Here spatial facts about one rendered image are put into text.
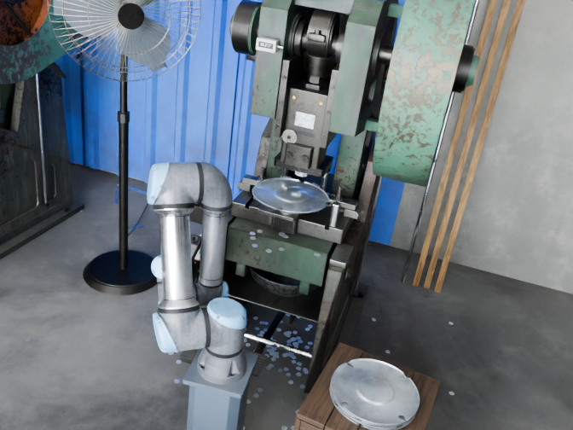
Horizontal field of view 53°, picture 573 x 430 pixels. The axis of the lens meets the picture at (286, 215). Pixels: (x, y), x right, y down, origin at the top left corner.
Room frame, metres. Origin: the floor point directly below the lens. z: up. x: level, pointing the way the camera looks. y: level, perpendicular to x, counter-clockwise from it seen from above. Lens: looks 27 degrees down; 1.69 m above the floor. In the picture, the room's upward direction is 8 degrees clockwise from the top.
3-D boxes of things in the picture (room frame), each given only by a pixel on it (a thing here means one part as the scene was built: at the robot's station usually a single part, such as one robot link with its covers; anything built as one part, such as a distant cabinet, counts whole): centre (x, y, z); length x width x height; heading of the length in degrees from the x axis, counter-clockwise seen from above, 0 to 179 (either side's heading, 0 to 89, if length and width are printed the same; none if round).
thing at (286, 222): (1.91, 0.01, 0.72); 0.25 x 0.14 x 0.14; 166
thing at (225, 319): (1.35, 0.14, 0.62); 0.13 x 0.12 x 0.14; 114
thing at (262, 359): (1.95, 0.00, 0.14); 0.59 x 0.10 x 0.05; 166
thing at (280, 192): (1.96, -0.01, 0.78); 0.29 x 0.29 x 0.01
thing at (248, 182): (2.12, 0.13, 0.76); 0.17 x 0.06 x 0.10; 76
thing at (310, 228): (2.08, -0.04, 0.68); 0.45 x 0.30 x 0.06; 76
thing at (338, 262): (2.15, -0.33, 0.45); 0.92 x 0.12 x 0.90; 166
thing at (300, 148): (2.04, -0.03, 1.04); 0.17 x 0.15 x 0.30; 166
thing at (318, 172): (2.08, -0.04, 0.86); 0.20 x 0.16 x 0.05; 76
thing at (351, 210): (2.04, -0.20, 0.76); 0.17 x 0.06 x 0.10; 76
